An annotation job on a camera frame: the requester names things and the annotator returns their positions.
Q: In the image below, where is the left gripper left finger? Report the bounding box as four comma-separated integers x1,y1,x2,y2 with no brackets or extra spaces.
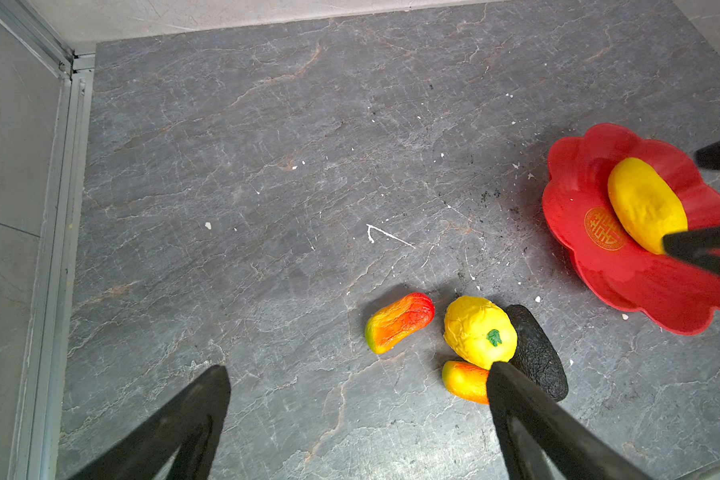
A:
73,365,231,479

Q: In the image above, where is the dark fake avocado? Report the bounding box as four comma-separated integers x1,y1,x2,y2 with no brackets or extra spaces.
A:
505,304,569,402

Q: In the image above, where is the round yellow fake lemon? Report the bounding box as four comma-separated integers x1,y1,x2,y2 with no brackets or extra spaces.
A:
444,296,518,370

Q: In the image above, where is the red flower-shaped fruit bowl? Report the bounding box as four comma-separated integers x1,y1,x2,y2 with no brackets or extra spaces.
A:
542,123,720,335

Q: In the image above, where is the red orange fake mango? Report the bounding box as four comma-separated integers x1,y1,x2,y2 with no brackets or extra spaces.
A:
442,360,490,405
365,292,436,355

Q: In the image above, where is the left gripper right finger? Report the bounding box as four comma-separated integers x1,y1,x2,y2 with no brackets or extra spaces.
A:
486,362,648,479

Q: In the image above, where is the long yellow fake fruit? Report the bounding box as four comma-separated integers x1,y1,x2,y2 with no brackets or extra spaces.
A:
607,157,688,255

